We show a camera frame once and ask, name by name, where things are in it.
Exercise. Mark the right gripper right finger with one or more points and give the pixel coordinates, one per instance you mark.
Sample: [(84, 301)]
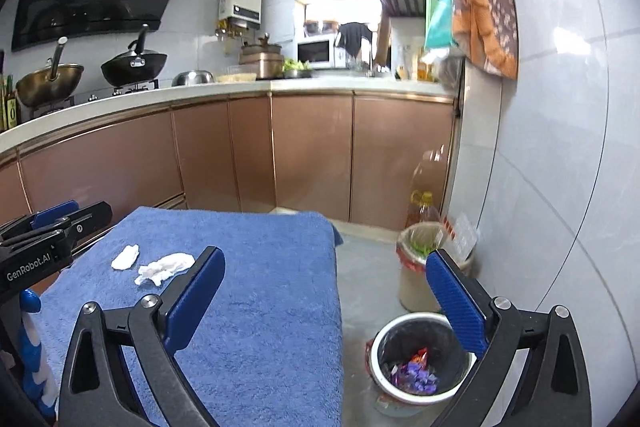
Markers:
[(553, 387)]

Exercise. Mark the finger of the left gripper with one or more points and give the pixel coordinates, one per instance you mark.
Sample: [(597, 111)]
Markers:
[(30, 258), (38, 220)]

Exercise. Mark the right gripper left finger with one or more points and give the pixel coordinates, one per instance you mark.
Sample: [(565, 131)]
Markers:
[(97, 388)]

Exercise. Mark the small white tissue piece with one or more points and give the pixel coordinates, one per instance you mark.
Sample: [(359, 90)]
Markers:
[(126, 259)]

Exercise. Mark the purple wrapper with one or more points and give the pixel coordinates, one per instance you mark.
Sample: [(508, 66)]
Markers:
[(416, 377)]

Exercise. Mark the white round trash bin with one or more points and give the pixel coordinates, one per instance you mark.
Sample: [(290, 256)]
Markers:
[(397, 342)]

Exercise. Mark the beige trash bin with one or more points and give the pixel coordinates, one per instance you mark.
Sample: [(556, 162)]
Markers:
[(412, 247)]

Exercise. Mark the brown kitchen cabinets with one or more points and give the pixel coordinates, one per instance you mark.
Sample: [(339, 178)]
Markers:
[(347, 154)]

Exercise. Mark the olive oil bottle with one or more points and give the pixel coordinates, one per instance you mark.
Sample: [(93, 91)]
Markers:
[(10, 104)]

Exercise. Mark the brass wok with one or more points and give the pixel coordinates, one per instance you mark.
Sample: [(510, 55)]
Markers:
[(55, 82)]

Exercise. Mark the black wok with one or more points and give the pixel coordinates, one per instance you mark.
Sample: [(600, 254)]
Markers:
[(137, 64)]

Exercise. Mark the blue towel mat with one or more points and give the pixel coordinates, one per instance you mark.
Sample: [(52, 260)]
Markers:
[(268, 351)]

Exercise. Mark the steel bowl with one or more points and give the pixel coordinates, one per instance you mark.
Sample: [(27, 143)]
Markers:
[(192, 78)]

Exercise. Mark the cooking oil bottle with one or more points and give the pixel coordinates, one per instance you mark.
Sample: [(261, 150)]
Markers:
[(427, 187)]

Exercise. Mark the steel pot with lid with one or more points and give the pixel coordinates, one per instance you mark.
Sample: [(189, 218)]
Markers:
[(263, 57)]

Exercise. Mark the green vegetables bowl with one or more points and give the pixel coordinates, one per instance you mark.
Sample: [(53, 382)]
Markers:
[(296, 69)]

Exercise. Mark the white microwave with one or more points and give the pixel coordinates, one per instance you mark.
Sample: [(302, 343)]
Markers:
[(320, 52)]

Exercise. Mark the teal plastic bag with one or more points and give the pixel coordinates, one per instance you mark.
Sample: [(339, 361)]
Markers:
[(438, 24)]

